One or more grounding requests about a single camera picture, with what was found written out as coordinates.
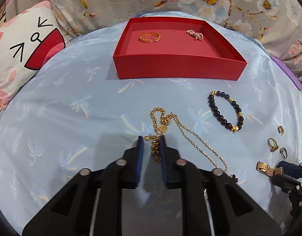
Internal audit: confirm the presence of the gold ring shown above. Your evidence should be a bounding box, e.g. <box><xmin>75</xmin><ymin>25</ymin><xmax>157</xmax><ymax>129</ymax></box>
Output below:
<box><xmin>267</xmin><ymin>137</ymin><xmax>280</xmax><ymax>153</ymax></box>

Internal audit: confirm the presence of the gold hoop earring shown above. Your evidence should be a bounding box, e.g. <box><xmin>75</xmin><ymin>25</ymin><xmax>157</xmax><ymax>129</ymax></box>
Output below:
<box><xmin>278</xmin><ymin>125</ymin><xmax>284</xmax><ymax>136</ymax></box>

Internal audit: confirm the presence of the thin gold clover necklace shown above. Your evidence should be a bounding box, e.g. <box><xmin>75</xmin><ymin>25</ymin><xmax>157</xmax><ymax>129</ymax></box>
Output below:
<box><xmin>159</xmin><ymin>112</ymin><xmax>238</xmax><ymax>183</ymax></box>

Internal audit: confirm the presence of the black bead gold bracelet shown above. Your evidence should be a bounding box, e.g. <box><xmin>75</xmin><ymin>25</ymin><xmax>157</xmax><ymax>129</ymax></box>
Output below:
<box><xmin>208</xmin><ymin>90</ymin><xmax>245</xmax><ymax>133</ymax></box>

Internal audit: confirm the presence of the gold chunky chain bracelet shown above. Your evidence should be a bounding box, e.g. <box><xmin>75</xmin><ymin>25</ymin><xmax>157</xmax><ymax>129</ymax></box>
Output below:
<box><xmin>144</xmin><ymin>107</ymin><xmax>172</xmax><ymax>163</ymax></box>

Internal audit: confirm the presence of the gold twisted bangle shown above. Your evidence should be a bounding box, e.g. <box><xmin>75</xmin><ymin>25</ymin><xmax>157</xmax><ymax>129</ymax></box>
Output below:
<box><xmin>138</xmin><ymin>32</ymin><xmax>161</xmax><ymax>43</ymax></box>

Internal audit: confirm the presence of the red jewelry tray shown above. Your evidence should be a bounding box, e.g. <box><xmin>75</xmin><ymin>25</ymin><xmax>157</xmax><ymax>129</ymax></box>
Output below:
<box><xmin>113</xmin><ymin>17</ymin><xmax>247</xmax><ymax>80</ymax></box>

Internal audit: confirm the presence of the light blue palm-print cloth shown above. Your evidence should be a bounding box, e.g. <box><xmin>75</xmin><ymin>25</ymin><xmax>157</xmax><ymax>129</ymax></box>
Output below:
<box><xmin>0</xmin><ymin>23</ymin><xmax>302</xmax><ymax>233</ymax></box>

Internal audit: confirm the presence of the purple mat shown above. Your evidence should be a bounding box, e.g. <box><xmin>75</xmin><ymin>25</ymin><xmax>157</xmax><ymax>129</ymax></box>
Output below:
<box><xmin>271</xmin><ymin>56</ymin><xmax>302</xmax><ymax>91</ymax></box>

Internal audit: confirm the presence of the grey floral blanket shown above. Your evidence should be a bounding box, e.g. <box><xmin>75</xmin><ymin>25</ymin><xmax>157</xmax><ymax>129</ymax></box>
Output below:
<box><xmin>0</xmin><ymin>0</ymin><xmax>302</xmax><ymax>82</ymax></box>

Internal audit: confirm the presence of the cat face pillow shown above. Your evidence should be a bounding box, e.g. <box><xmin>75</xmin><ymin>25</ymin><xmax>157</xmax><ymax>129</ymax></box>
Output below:
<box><xmin>0</xmin><ymin>1</ymin><xmax>67</xmax><ymax>109</ymax></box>

